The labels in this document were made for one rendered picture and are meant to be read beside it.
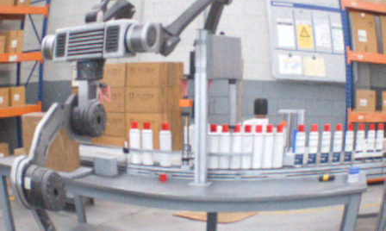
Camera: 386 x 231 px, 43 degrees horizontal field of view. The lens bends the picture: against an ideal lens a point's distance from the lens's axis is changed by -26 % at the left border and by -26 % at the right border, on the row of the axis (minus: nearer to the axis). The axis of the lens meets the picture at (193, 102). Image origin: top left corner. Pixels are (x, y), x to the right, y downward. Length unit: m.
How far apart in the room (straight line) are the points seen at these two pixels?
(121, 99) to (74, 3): 2.71
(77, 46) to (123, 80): 3.95
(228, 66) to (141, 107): 3.61
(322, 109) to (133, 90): 2.29
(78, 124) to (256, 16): 5.20
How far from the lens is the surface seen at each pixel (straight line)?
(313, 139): 2.81
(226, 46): 2.76
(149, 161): 2.99
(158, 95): 6.27
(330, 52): 7.08
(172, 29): 2.55
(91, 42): 2.42
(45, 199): 2.06
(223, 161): 2.89
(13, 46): 6.98
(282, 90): 7.34
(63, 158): 2.76
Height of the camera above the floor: 1.33
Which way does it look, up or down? 3 degrees down
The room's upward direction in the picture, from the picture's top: straight up
